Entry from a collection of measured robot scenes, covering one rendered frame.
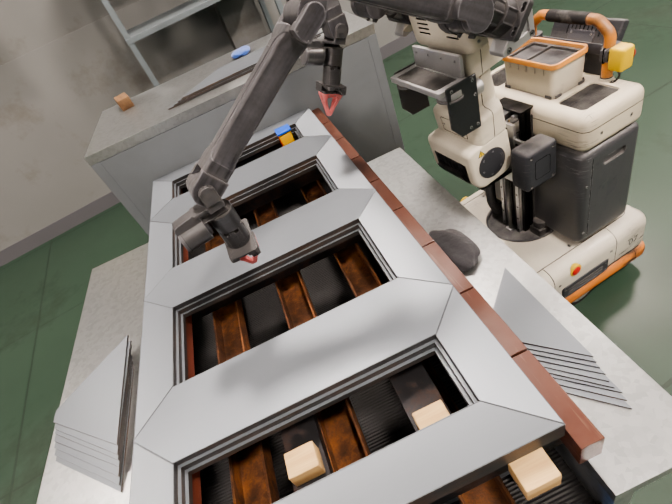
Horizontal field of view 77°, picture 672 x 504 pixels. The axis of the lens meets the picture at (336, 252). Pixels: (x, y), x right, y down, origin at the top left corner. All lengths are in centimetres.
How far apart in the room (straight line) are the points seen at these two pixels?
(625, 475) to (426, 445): 35
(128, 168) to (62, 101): 220
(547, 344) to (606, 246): 91
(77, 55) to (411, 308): 358
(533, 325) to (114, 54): 369
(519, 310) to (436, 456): 43
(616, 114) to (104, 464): 166
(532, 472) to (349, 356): 37
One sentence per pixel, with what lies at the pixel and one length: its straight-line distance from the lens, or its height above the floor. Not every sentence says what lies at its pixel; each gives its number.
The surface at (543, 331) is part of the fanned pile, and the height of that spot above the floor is 72.
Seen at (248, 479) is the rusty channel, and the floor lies 68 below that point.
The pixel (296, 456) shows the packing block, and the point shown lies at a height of 81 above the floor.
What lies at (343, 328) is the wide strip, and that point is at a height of 86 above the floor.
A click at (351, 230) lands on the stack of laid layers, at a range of 118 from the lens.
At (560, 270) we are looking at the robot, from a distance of 174.
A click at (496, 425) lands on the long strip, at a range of 77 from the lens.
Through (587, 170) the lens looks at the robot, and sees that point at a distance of 158.
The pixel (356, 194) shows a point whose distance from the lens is 127.
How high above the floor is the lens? 156
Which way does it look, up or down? 40 degrees down
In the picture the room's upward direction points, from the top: 24 degrees counter-clockwise
